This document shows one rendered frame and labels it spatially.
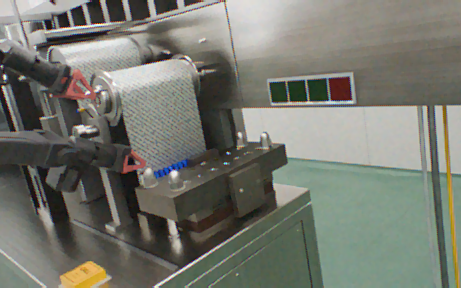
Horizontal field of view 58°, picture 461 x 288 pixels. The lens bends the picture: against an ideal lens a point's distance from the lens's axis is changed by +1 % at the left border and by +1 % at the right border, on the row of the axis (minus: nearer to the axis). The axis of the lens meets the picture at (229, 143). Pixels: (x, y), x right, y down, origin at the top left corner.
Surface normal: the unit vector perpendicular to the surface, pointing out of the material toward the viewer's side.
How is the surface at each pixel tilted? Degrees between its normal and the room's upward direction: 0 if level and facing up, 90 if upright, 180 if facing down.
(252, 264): 90
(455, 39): 90
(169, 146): 90
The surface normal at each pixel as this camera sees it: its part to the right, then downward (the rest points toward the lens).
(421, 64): -0.70, 0.29
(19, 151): 0.76, 0.40
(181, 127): 0.69, 0.05
